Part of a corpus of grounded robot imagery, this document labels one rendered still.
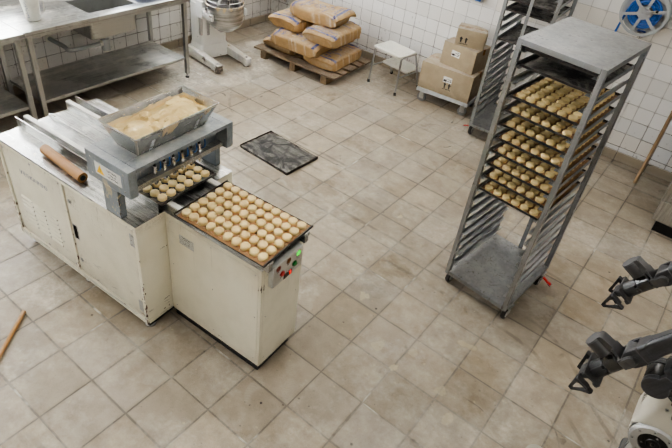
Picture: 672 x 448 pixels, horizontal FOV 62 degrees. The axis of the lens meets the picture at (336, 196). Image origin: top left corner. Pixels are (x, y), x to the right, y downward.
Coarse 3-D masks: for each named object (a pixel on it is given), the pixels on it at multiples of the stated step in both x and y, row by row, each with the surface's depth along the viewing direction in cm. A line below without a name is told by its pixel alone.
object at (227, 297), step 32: (192, 256) 303; (224, 256) 284; (192, 288) 319; (224, 288) 298; (256, 288) 280; (288, 288) 305; (192, 320) 343; (224, 320) 314; (256, 320) 294; (288, 320) 324; (256, 352) 310
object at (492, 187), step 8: (488, 184) 350; (496, 184) 348; (576, 184) 362; (496, 192) 340; (504, 192) 344; (512, 192) 342; (504, 200) 338; (512, 200) 335; (520, 200) 337; (520, 208) 332; (528, 208) 331; (536, 208) 332; (536, 216) 328
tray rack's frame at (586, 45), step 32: (544, 32) 301; (576, 32) 306; (608, 32) 313; (576, 64) 274; (608, 64) 272; (640, 64) 310; (608, 128) 336; (480, 256) 403; (512, 256) 407; (480, 288) 377
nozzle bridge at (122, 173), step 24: (216, 120) 314; (96, 144) 282; (168, 144) 289; (192, 144) 295; (216, 144) 319; (96, 168) 281; (120, 168) 268; (144, 168) 273; (168, 168) 295; (120, 192) 278; (120, 216) 289
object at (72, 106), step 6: (66, 102) 368; (72, 102) 367; (72, 108) 367; (78, 108) 363; (84, 108) 363; (78, 114) 366; (84, 114) 362; (90, 114) 358; (90, 120) 361; (96, 120) 356; (102, 126) 355; (210, 180) 315; (204, 186) 320; (210, 186) 316; (306, 234) 286; (300, 240) 291; (306, 240) 291
